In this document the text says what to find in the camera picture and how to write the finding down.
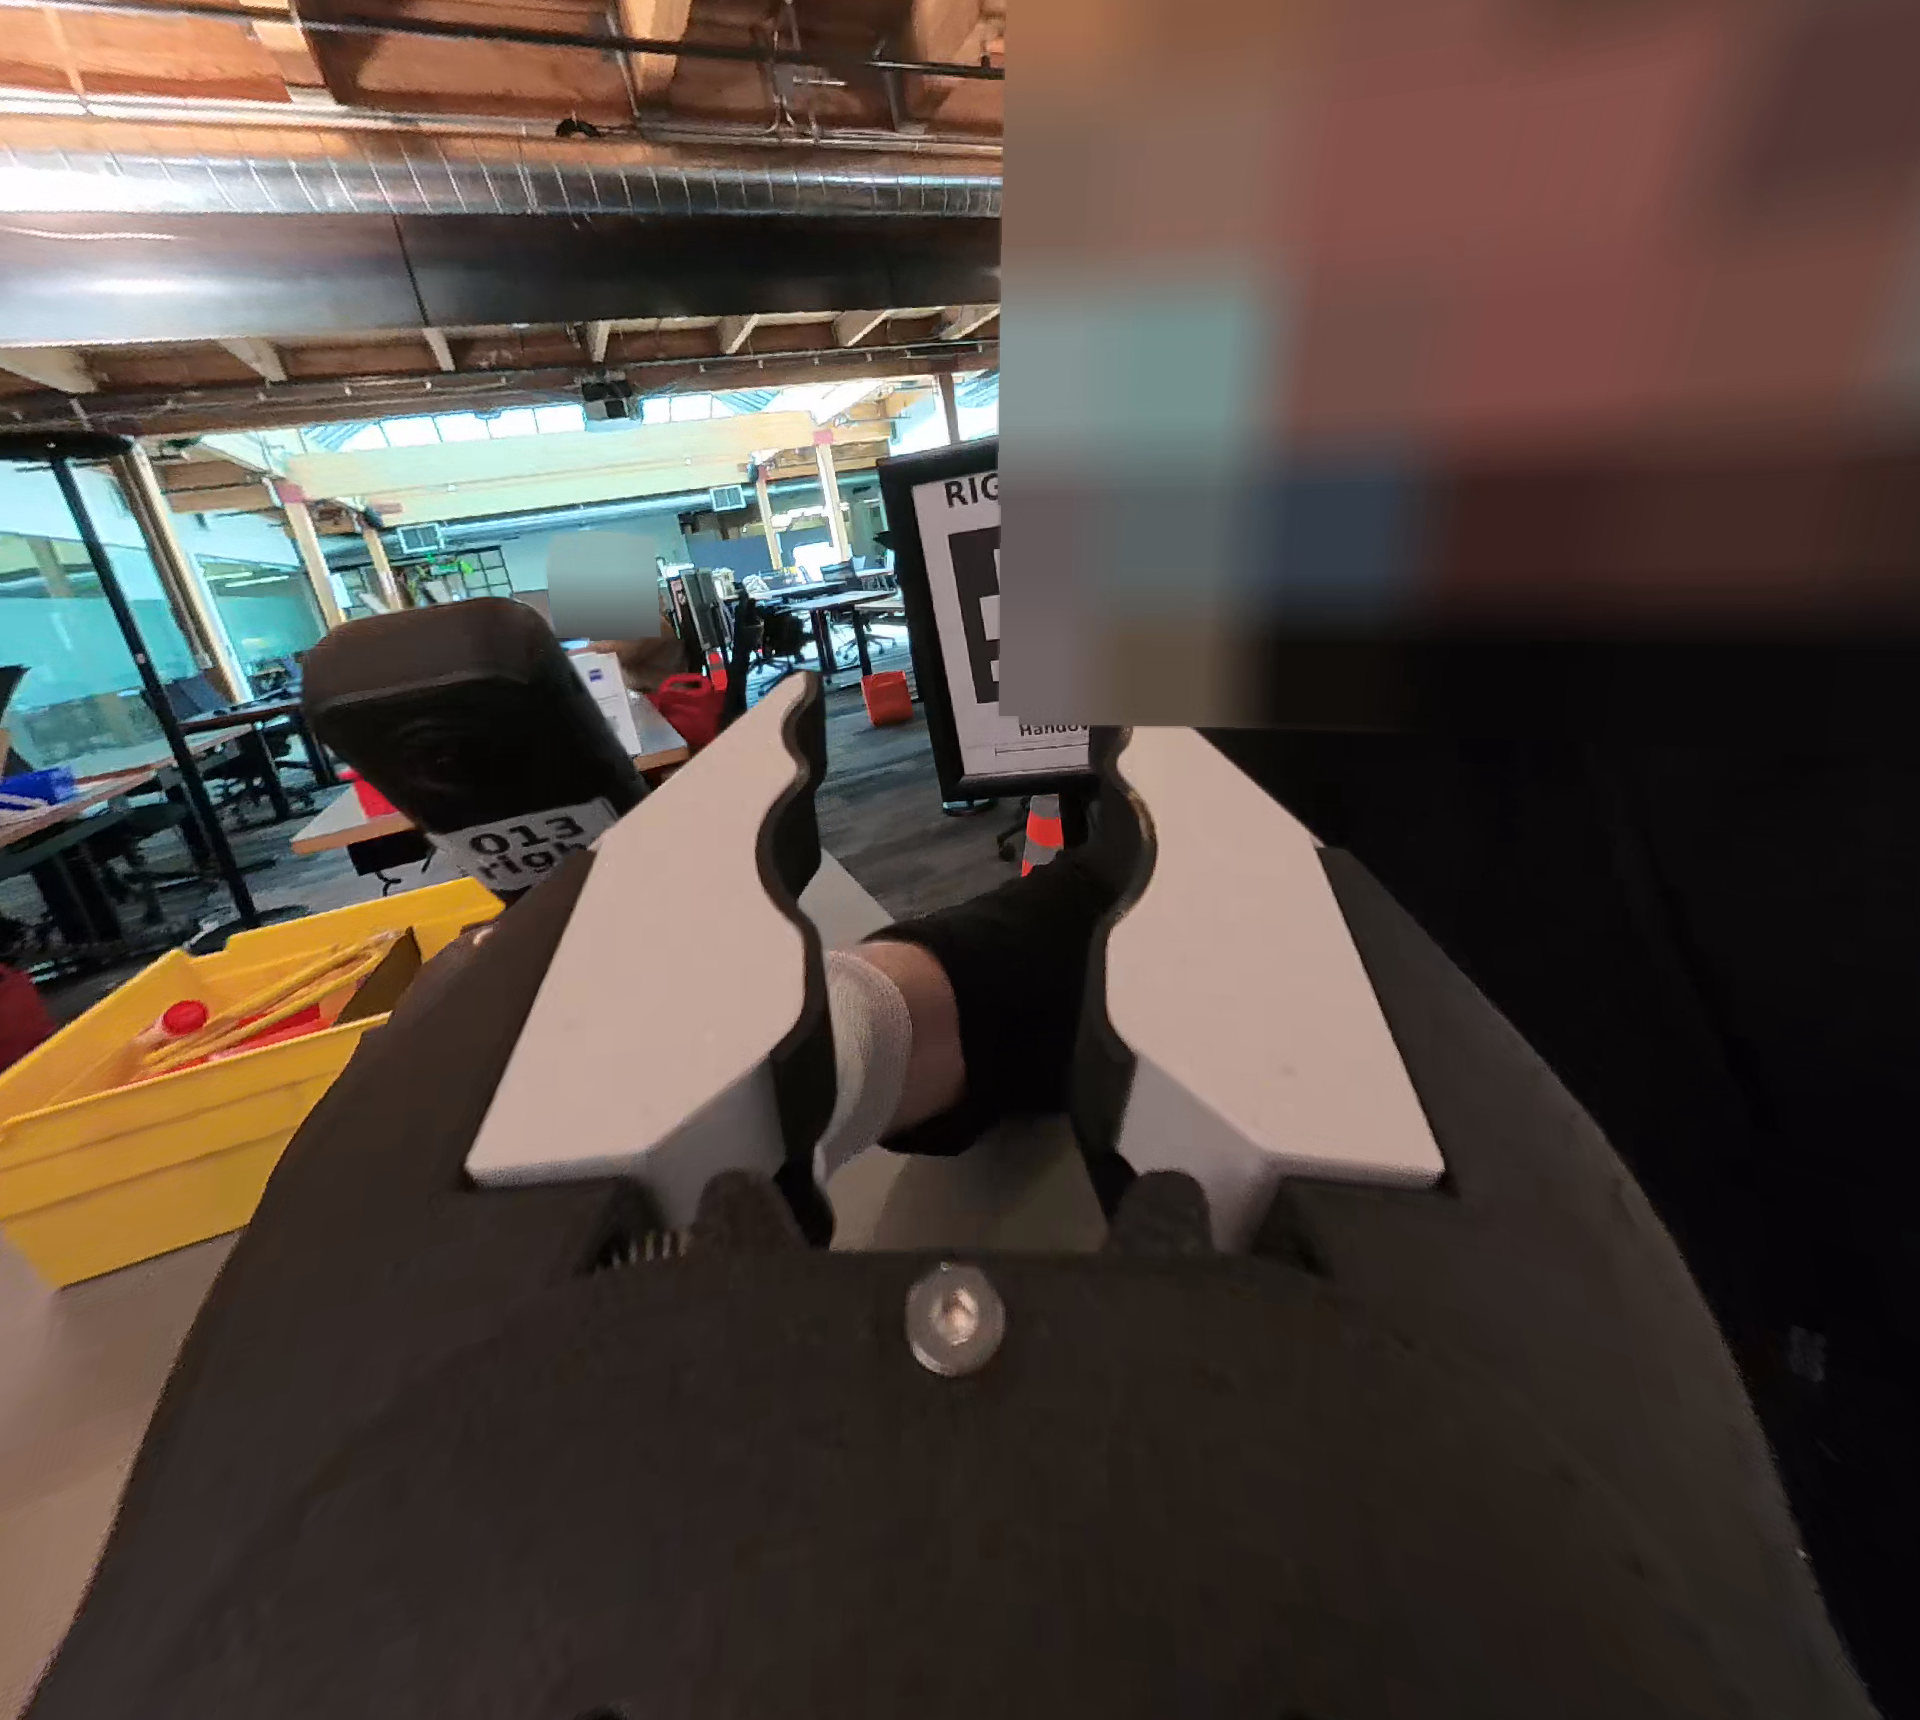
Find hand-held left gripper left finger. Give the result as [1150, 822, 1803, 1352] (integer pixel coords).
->
[465, 670, 838, 1249]

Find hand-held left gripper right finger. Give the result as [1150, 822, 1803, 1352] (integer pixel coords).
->
[1071, 728, 1449, 1254]

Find black and white sock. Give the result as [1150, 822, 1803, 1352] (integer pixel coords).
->
[817, 804, 1119, 1173]

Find white box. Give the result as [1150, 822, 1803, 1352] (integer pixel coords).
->
[566, 645, 644, 760]

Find brown cardboard piece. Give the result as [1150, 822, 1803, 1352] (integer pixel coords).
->
[339, 932, 425, 1024]

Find black pole stand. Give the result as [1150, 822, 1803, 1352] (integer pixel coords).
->
[0, 429, 311, 932]

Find red-capped items in bin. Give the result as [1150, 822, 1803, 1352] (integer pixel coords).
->
[140, 932, 403, 1076]

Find person's black clothing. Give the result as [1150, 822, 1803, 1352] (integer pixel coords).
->
[1201, 640, 1920, 1720]

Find white sign with marker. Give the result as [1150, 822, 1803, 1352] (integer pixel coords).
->
[878, 442, 1096, 810]

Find yellow plastic bin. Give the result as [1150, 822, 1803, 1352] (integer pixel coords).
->
[0, 872, 508, 1292]

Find silver ventilation duct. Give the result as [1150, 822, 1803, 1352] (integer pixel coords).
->
[0, 141, 1003, 226]

